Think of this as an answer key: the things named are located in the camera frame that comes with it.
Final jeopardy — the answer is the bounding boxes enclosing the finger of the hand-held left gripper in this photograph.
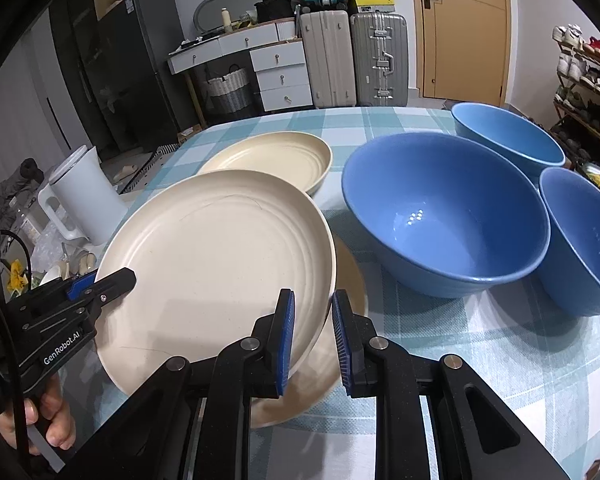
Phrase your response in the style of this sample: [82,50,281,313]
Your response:
[22,267,137,333]
[30,270,101,307]

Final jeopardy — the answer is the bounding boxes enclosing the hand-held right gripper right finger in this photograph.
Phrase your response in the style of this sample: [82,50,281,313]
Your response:
[332,289,572,480]

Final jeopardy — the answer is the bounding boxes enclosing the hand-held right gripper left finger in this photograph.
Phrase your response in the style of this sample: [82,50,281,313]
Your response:
[72,288,296,480]

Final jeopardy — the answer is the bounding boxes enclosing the cream plate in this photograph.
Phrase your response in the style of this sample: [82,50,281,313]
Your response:
[94,171,338,397]
[196,131,334,197]
[250,237,370,430]

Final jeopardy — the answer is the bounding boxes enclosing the blue bowl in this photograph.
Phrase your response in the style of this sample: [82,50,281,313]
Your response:
[451,102,567,181]
[536,167,600,317]
[341,132,552,300]

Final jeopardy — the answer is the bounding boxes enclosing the person's left hand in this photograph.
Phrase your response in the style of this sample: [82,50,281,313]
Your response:
[0,377,77,457]

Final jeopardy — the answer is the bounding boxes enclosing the yellow flower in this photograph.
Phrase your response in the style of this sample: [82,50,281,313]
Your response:
[7,259,28,293]

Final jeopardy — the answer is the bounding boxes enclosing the white electric kettle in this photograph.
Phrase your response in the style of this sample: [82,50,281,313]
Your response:
[37,145,128,247]

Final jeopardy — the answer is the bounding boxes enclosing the grey cloth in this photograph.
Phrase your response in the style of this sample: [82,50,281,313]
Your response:
[0,157,46,206]

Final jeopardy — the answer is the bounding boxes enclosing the teal checked tablecloth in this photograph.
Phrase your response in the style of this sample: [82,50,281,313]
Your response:
[60,106,600,480]

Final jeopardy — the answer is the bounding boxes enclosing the striped rug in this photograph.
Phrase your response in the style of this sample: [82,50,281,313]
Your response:
[117,142,181,193]

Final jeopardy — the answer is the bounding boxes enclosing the dark glass cabinet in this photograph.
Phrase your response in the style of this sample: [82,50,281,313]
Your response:
[47,5,111,161]

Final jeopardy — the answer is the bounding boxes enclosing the woven laundry basket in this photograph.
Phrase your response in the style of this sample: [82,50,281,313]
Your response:
[202,66,255,116]

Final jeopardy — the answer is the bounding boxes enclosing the black refrigerator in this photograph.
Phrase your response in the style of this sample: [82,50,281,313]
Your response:
[97,0,201,153]

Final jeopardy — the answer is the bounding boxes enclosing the white drawer cabinet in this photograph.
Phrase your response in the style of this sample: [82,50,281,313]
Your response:
[250,40,314,112]

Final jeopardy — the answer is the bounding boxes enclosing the white vanity desk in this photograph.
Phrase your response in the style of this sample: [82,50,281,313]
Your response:
[167,19,306,126]

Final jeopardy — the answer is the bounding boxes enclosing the beige suitcase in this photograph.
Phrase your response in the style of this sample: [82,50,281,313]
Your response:
[299,8,357,109]

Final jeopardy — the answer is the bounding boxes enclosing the silver suitcase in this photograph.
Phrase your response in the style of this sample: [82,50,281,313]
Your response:
[350,11,410,107]

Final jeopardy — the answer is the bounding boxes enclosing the oval mirror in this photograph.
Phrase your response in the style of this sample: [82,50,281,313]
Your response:
[194,0,266,36]

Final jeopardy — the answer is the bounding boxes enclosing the white trash bin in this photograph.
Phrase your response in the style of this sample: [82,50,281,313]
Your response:
[580,160,600,193]

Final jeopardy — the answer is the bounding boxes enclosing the plain black bag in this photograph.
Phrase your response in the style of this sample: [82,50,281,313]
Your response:
[255,0,298,23]

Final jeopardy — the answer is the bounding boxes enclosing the wooden door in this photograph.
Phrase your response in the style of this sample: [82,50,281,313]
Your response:
[416,0,512,101]

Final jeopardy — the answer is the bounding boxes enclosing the yellow and black box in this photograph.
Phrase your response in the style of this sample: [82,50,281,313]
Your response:
[352,0,396,14]

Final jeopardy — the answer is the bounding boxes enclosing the rows of racked sneakers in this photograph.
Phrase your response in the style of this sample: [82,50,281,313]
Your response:
[551,24,600,161]

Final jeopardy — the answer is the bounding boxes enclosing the black cable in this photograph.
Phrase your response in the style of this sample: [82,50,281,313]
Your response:
[0,230,36,461]

